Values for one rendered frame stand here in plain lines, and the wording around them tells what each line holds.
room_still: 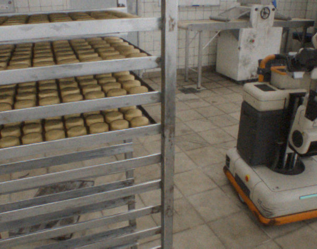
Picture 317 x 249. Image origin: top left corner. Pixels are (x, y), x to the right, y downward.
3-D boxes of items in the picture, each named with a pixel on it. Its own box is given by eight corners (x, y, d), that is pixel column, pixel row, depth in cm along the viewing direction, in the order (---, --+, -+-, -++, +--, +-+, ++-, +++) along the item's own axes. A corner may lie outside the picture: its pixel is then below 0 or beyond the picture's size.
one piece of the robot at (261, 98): (231, 162, 231) (244, 53, 195) (292, 154, 242) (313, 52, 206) (252, 188, 201) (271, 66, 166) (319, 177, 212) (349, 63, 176)
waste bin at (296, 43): (321, 69, 569) (328, 35, 541) (302, 71, 549) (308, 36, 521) (300, 63, 614) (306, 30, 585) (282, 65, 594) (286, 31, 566)
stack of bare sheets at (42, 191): (69, 240, 181) (69, 237, 180) (9, 235, 184) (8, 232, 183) (94, 183, 235) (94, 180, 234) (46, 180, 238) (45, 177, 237)
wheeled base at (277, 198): (220, 173, 243) (224, 146, 232) (289, 163, 255) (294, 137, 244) (261, 232, 183) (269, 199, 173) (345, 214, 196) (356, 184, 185)
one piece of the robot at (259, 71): (254, 92, 206) (250, 59, 206) (297, 90, 213) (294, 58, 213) (262, 90, 195) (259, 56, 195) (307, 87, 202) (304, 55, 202)
